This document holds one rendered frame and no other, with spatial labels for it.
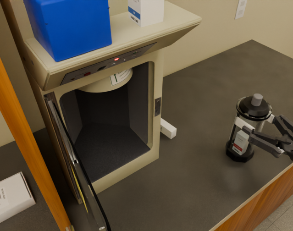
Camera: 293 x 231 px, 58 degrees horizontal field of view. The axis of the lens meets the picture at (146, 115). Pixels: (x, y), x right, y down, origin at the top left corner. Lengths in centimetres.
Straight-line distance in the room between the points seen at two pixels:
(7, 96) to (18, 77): 60
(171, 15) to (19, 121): 35
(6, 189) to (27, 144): 47
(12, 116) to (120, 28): 24
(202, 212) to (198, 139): 31
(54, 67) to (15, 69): 62
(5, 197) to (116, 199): 34
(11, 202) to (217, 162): 70
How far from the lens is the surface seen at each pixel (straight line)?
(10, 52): 101
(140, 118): 89
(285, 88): 147
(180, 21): 55
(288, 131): 92
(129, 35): 49
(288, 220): 214
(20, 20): 51
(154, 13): 53
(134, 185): 93
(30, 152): 55
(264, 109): 89
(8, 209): 94
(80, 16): 42
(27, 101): 112
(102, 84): 67
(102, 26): 44
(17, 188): 97
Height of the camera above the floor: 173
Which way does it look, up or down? 43 degrees down
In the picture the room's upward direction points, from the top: straight up
